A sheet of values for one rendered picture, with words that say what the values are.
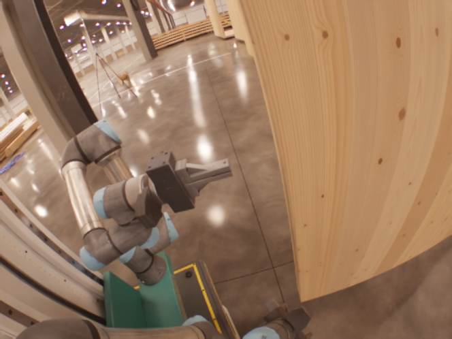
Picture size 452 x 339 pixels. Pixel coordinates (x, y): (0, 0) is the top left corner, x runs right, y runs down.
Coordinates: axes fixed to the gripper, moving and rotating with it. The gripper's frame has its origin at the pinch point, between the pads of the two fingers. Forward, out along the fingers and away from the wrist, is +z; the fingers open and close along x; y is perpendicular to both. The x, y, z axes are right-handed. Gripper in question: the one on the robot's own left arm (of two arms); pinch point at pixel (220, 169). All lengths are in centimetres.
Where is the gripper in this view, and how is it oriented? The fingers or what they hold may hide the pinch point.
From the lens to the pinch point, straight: 44.1
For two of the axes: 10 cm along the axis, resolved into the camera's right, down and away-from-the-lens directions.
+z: 9.5, -2.7, -1.4
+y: -0.7, -6.3, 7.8
